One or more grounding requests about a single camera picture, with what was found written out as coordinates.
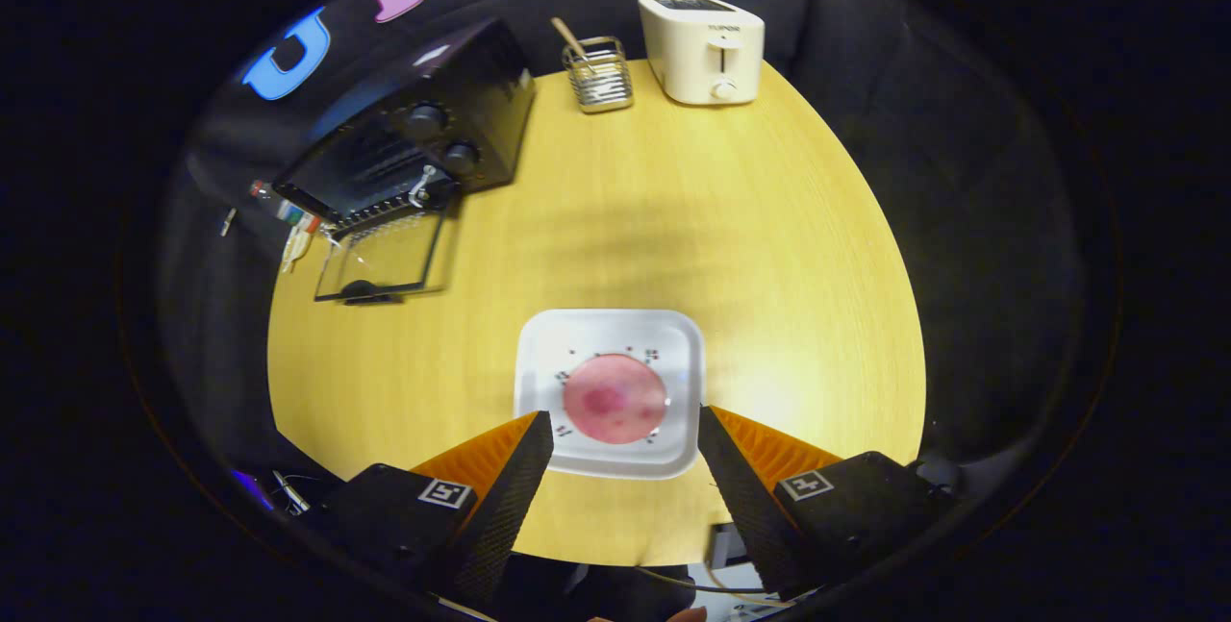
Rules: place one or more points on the white divided snack dish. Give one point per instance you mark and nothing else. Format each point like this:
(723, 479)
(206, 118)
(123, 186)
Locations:
(293, 252)

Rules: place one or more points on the clear plastic water bottle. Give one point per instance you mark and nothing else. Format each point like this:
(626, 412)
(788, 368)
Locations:
(288, 211)

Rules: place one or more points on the wooden stick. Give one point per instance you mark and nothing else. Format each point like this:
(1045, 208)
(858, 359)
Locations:
(567, 36)

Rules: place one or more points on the white bread toaster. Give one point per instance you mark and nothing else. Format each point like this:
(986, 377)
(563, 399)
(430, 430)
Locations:
(692, 55)

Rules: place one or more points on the silver cloth clip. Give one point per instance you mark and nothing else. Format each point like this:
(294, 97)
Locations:
(228, 221)

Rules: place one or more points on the round pink meat slice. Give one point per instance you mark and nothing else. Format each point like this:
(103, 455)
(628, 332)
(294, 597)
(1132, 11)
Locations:
(615, 401)

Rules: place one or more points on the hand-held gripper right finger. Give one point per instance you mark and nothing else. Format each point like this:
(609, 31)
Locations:
(741, 497)

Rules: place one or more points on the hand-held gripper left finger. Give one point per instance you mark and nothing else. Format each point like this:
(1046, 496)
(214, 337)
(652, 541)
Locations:
(505, 516)

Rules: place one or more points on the black toaster oven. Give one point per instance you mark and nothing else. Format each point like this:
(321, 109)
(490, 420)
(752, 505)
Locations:
(481, 93)

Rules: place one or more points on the white square food tray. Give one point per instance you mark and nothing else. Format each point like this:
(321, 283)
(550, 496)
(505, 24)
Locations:
(615, 334)

